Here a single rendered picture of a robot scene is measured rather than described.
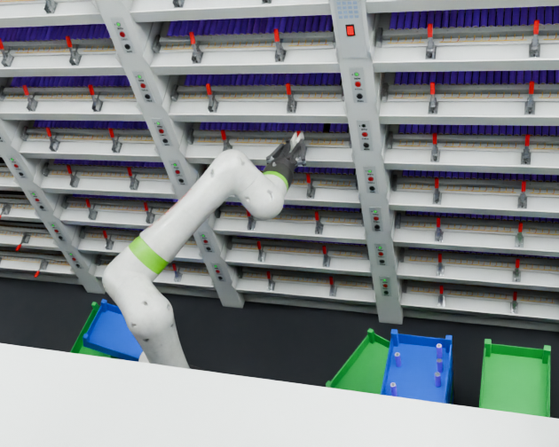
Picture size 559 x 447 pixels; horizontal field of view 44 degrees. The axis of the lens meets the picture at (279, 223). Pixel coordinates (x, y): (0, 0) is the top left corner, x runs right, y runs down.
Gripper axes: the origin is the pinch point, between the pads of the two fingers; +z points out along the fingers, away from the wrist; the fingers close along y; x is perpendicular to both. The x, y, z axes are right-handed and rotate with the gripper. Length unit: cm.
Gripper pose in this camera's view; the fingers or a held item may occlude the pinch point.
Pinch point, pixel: (296, 140)
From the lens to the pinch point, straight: 223.9
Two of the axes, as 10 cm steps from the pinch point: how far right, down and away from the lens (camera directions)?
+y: 9.5, 0.6, -3.1
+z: 2.8, -5.9, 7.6
